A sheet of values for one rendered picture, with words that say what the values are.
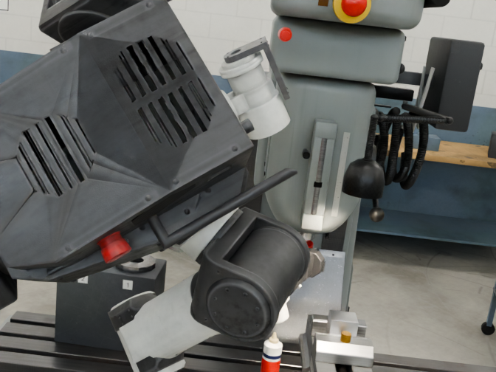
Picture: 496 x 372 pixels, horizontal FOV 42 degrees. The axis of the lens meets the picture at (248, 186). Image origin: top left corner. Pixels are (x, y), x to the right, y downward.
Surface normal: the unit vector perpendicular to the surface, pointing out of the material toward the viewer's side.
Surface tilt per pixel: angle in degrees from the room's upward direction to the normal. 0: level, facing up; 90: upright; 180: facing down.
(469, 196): 90
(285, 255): 44
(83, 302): 90
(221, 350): 0
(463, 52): 90
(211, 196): 64
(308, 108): 90
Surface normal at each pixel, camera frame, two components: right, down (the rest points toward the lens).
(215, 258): 0.22, -0.84
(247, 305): -0.37, 0.39
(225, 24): -0.03, 0.25
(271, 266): 0.57, -0.62
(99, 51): 0.10, -0.17
